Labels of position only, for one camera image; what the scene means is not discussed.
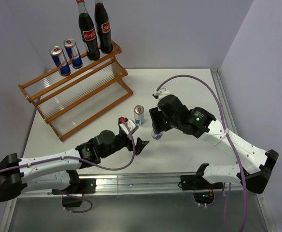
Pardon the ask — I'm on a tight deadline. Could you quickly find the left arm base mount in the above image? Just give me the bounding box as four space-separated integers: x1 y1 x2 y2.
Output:
51 178 96 213

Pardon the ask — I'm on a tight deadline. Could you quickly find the aluminium front rail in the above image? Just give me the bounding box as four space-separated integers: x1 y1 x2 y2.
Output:
9 170 264 199

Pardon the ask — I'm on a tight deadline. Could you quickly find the cola bottle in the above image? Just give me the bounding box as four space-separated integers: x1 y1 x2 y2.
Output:
95 0 113 54
76 0 100 61

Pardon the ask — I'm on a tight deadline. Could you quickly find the blue silver can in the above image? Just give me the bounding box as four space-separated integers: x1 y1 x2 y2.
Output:
151 129 164 140

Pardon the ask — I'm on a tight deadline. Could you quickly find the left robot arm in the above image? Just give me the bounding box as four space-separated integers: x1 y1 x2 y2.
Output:
0 130 149 202

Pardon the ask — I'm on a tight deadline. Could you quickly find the aluminium right side rail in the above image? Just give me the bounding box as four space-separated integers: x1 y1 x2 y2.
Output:
210 69 235 130

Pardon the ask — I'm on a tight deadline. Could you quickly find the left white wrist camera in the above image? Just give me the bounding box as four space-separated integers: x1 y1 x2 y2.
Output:
119 117 139 136

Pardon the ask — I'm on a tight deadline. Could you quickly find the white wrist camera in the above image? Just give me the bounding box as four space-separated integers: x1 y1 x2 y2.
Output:
119 117 139 136
152 87 170 100

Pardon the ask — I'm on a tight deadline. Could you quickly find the wooden three-tier shelf rack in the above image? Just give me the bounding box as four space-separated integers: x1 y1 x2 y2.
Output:
18 42 133 142

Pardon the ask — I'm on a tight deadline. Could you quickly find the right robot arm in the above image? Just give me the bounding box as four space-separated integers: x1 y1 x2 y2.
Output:
149 92 279 194

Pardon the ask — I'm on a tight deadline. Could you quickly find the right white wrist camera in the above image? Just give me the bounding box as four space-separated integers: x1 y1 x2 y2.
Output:
152 87 170 100

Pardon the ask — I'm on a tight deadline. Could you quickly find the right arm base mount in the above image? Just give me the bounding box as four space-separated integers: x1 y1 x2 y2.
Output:
178 175 214 204

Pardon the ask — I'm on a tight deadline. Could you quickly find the aluminium rail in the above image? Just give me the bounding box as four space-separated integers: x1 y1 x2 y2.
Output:
210 69 235 130
9 170 264 199

